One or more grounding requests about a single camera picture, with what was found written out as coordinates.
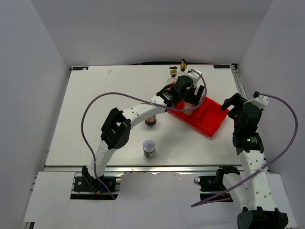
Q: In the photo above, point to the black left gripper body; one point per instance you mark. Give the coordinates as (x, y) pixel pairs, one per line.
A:
(190, 97)

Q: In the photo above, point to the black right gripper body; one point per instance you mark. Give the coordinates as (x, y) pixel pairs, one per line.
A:
(237, 101)

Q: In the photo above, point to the white shaker silver lid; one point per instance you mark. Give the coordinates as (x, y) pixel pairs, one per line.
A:
(188, 108)

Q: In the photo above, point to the glass oil bottle gold cap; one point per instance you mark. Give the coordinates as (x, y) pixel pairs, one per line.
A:
(173, 73)

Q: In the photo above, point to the red lid sauce jar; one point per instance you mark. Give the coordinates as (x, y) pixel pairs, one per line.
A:
(151, 120)

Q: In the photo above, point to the dark spice jar silver lid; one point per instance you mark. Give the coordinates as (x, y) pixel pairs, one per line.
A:
(149, 148)

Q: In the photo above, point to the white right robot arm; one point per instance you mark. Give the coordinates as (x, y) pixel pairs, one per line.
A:
(254, 197)

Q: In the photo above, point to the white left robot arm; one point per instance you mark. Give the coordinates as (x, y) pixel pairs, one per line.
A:
(119, 123)

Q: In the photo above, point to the red plastic divided bin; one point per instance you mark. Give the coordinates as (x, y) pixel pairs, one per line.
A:
(206, 119)

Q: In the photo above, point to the blue table logo sticker right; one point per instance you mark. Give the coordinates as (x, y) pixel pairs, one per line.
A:
(221, 66)

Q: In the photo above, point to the blue table logo sticker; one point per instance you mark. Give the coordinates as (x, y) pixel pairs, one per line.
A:
(221, 66)
(80, 68)

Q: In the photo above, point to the blue table logo sticker left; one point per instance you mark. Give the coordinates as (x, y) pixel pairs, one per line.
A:
(80, 68)

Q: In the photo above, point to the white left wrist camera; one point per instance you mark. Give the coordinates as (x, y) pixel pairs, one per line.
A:
(195, 75)

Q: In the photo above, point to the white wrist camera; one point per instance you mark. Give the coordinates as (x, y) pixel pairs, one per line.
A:
(259, 100)
(195, 75)

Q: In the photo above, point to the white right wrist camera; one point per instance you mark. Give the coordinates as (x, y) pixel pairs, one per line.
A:
(259, 100)

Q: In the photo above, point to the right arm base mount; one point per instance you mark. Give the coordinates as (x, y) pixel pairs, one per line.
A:
(210, 185)

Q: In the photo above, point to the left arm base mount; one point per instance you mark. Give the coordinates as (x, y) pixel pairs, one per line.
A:
(81, 190)

